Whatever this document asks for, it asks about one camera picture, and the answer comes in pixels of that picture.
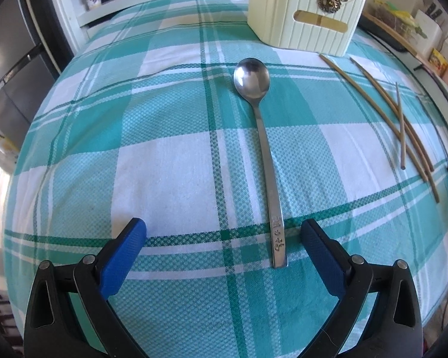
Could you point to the white knife block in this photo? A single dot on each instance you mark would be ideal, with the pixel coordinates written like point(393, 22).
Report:
point(431, 26)

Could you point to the cream ribbed utensil holder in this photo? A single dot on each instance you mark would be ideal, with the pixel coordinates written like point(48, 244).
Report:
point(283, 15)

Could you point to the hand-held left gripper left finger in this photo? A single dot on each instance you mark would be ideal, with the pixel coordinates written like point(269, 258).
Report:
point(123, 257)

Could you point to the dark striped floor mat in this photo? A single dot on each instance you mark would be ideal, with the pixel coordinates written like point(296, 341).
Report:
point(0, 305)

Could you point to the teal white plaid tablecloth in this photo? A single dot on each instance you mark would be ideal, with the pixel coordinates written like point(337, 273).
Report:
point(134, 156)

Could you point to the steel spoon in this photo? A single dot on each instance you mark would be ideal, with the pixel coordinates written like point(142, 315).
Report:
point(252, 78)

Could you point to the grey refrigerator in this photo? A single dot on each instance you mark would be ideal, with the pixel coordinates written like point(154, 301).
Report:
point(11, 63)

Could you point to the wooden chopstick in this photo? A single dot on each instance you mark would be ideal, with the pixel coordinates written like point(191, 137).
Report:
point(354, 63)
point(431, 191)
point(401, 126)

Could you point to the yellow green vegetables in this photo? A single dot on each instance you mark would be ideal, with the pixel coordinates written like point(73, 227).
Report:
point(403, 18)

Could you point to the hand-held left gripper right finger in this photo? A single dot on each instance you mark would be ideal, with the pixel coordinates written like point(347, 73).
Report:
point(323, 259)

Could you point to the yellow printed cup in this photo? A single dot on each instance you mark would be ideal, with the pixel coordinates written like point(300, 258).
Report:
point(438, 61)

